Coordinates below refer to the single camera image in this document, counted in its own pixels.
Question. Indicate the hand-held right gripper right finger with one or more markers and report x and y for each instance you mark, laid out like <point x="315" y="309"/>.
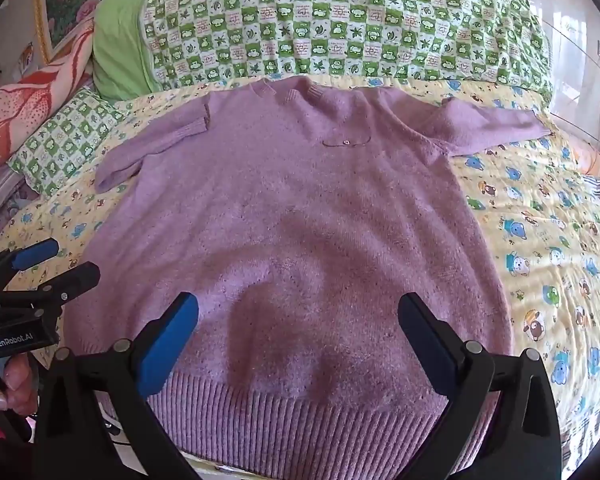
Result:
<point x="426" y="341"/>

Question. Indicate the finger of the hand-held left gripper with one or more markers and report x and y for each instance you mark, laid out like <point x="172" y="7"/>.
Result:
<point x="77" y="280"/>
<point x="32" y="255"/>

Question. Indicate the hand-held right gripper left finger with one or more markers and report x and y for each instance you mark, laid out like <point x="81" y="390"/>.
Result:
<point x="169" y="346"/>

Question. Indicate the purple knitted sweater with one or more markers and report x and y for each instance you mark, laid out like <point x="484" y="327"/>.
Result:
<point x="300" y="220"/>

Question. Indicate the person's left hand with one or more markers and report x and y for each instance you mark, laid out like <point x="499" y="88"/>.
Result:
<point x="15" y="385"/>

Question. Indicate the purple striped cloth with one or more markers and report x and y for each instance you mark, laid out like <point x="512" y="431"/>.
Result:
<point x="0" y="205"/>

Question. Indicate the green checked pillow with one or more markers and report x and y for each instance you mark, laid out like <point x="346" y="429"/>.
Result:
<point x="65" y="135"/>

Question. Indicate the yellow bear-print bedsheet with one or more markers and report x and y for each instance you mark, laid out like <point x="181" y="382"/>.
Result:
<point x="540" y="240"/>

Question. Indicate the pink floral blanket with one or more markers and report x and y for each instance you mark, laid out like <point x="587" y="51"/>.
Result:
<point x="35" y="95"/>

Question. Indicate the plain green pillow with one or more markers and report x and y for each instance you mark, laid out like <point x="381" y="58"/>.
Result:
<point x="120" y="50"/>

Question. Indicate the peach pillow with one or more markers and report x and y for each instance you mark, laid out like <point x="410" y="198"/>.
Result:
<point x="591" y="159"/>

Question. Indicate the green checked quilt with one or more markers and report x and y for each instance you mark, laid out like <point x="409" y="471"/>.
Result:
<point x="340" y="15"/>

